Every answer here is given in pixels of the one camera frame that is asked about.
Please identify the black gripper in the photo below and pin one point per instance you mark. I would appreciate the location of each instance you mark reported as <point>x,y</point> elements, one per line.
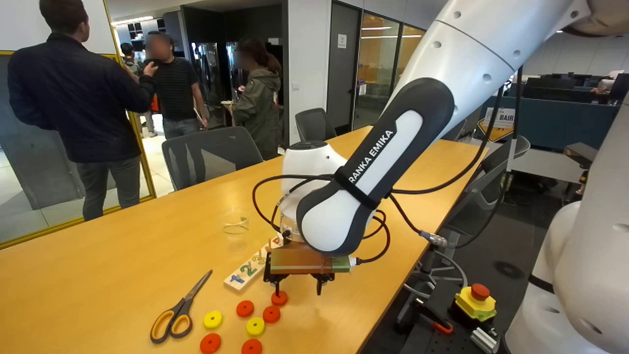
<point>299,275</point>

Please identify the orange plastic disc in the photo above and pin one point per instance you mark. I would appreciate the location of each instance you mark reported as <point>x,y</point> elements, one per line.
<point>279,301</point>
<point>267,315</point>
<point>248,346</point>
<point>204,342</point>
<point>240,309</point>

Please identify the yellow plastic disc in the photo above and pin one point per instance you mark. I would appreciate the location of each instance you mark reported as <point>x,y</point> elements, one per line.
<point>250,326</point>
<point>206,320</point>

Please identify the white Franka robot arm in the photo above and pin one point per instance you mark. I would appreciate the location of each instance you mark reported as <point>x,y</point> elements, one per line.
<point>472,51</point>

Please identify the wooden number puzzle board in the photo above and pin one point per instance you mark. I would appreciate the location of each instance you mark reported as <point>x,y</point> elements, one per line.
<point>246,269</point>

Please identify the grey mesh chair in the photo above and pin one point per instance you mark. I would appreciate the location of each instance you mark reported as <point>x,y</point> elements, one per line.
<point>216,149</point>
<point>314,124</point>

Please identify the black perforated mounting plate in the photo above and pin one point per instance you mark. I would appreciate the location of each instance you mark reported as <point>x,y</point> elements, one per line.
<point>444,344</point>

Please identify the woman in olive jacket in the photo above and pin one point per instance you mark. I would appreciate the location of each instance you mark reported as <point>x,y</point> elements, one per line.
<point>257,98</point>

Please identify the silver metal block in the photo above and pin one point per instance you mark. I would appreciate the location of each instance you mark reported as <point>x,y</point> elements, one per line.
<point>483,338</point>

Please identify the dark grey door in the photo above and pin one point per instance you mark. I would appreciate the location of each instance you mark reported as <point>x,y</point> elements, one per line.
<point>342,65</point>

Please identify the black office chair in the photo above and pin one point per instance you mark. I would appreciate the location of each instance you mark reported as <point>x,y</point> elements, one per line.
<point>491,173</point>

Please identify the orange red bag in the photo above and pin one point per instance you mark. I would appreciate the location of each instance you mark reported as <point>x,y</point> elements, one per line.
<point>155,102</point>

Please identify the yellow white sign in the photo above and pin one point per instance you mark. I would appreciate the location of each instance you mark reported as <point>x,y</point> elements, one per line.
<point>501,118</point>

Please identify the small grey table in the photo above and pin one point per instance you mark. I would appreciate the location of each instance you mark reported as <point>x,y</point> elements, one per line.
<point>542,163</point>

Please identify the man in dark jacket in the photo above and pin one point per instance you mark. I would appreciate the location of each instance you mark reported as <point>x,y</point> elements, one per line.
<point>71,98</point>

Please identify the blue cabinet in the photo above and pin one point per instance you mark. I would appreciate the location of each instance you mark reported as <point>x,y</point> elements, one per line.
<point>562,124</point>

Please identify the yellow framed glass partition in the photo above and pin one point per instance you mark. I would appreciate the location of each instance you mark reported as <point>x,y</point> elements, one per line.
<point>12,25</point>

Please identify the shiny flat wrist camera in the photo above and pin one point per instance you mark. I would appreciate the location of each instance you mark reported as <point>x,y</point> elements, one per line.
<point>301,257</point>

